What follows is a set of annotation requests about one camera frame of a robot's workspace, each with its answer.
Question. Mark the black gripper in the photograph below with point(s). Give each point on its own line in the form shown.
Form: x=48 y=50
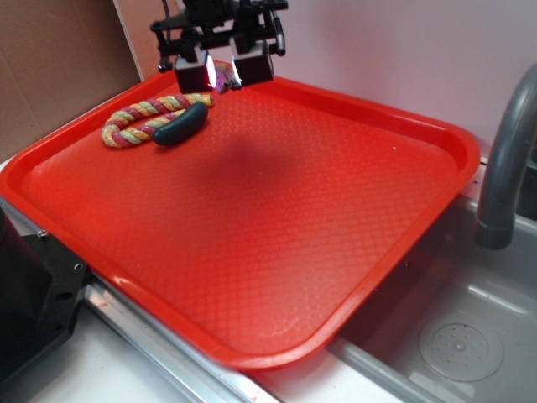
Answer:
x=204 y=25

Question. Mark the brown wood chip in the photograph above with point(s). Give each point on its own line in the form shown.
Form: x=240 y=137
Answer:
x=226 y=79

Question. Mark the dark green rubber sausage toy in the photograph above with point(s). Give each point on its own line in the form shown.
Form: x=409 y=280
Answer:
x=182 y=128

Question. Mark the brown cardboard panel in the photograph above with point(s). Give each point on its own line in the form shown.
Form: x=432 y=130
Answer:
x=60 y=59

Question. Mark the red plastic tray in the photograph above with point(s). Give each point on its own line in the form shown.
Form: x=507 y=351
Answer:
x=259 y=237

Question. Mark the grey sink faucet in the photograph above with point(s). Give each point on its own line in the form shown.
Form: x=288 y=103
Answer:
x=509 y=184

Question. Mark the grey plastic sink basin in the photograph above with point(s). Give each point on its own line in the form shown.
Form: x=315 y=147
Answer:
x=453 y=322

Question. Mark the multicolour rope toy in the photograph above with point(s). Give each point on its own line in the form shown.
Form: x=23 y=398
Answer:
x=136 y=124

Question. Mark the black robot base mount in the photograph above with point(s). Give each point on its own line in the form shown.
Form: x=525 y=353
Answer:
x=42 y=286

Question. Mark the silver metal rail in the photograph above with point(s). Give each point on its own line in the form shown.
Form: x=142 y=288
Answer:
x=117 y=353

